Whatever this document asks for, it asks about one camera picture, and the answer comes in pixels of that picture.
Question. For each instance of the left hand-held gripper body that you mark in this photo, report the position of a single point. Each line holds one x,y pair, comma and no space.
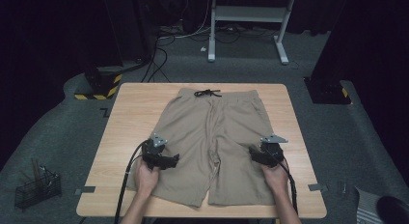
153,153

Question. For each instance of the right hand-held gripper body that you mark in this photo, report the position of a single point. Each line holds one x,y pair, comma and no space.
272,154

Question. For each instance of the khaki shorts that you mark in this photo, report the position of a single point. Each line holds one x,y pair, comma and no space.
205,143

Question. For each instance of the person's right hand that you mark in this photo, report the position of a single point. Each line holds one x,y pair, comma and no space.
276,180

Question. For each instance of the person's left hand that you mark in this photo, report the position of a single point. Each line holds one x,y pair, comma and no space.
146,180

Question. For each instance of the grey tape piece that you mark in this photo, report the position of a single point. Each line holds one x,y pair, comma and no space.
317,187
86,190

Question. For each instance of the black stand base yellow mark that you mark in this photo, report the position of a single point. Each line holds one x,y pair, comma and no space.
326,92

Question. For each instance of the black yellow striped stand base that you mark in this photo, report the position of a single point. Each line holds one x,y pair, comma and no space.
103,85

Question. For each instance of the white metal stand frame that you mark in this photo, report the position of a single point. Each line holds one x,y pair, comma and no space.
249,14

